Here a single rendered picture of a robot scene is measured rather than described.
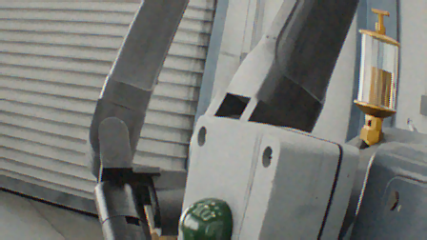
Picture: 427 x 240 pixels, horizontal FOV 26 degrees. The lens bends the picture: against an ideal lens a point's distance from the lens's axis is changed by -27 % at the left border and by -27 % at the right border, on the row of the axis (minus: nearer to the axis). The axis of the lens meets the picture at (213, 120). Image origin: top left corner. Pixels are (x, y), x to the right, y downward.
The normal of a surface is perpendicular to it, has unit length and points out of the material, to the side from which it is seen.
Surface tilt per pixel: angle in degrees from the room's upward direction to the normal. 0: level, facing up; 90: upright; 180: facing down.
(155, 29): 62
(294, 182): 90
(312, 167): 90
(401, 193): 90
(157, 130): 94
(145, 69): 54
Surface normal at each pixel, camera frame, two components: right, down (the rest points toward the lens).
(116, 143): 0.18, -0.42
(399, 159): -0.64, -0.66
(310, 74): 0.55, -0.05
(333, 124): 0.42, 0.12
